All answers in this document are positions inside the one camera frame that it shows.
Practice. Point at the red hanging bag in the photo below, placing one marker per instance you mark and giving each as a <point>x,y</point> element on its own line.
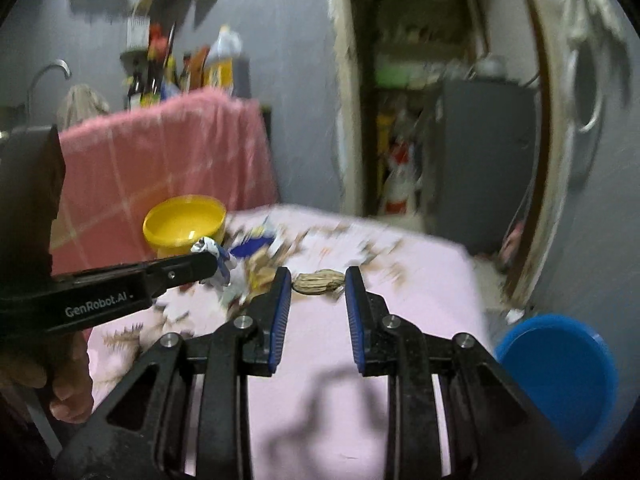
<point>157,42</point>

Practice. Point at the dark sauce bottle black cap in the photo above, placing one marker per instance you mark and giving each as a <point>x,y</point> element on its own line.
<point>136,87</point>

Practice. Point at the wooden door frame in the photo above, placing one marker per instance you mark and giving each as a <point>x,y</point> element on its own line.
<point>346,110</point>

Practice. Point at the white plastic basket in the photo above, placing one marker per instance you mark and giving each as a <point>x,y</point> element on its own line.
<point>137,32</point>

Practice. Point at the blue snack wrapper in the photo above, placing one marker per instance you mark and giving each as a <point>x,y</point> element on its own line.
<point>247,248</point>

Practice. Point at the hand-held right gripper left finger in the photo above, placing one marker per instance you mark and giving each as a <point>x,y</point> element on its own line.
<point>282,310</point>

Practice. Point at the yellow bowl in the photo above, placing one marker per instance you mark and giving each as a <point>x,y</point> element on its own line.
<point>185,220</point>

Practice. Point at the blue plastic basin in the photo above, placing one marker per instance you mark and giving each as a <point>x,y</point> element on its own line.
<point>555,375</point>

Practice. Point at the beige rag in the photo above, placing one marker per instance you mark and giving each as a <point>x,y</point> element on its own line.
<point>80,105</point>

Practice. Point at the pale rubber gloves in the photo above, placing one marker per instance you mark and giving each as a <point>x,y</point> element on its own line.
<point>597,5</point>

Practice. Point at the red and white bottle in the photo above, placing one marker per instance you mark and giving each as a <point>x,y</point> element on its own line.
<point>402,180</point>

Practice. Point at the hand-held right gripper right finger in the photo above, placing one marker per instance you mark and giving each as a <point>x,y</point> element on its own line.
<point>352,310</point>

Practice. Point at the green plastic basin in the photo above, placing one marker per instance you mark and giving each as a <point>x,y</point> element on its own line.
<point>407,72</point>

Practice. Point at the pink checked towel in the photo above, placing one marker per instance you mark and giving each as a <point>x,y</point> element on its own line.
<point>165,155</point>

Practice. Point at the dark sauce bottle yellow cap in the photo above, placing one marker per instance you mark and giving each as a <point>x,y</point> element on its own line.
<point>155,82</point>

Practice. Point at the metal faucet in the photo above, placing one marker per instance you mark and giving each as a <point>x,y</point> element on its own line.
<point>50,66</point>

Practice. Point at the pink floral cloth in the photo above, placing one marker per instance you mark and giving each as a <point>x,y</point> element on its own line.
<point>320,350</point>

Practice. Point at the grey refrigerator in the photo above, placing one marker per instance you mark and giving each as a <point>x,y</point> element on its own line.
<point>485,160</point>

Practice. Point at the person's left hand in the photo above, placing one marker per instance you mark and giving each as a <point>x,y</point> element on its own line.
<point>70,390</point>

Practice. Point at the large cooking oil jug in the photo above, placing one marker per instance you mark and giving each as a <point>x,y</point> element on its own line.
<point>222,60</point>

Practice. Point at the peanut shell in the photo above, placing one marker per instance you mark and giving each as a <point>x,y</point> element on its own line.
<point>315,282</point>

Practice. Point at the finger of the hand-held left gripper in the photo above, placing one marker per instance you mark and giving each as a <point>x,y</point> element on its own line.
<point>185,270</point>

